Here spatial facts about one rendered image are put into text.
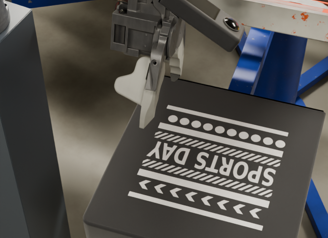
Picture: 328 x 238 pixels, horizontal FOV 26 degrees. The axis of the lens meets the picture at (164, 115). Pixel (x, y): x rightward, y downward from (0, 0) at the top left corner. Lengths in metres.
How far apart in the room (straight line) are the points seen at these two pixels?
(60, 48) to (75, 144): 0.61
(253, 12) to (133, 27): 0.22
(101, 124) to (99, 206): 1.47
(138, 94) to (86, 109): 2.15
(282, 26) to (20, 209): 1.10
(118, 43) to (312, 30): 0.30
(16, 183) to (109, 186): 0.35
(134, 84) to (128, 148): 0.74
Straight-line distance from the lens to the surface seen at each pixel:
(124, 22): 0.93
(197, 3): 0.92
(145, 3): 0.93
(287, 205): 1.58
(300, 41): 2.71
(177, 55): 1.00
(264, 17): 1.07
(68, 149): 2.93
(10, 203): 1.96
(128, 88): 0.93
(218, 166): 1.63
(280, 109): 1.76
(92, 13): 3.56
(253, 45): 1.97
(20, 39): 1.65
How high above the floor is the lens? 2.21
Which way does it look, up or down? 47 degrees down
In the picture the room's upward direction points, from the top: straight up
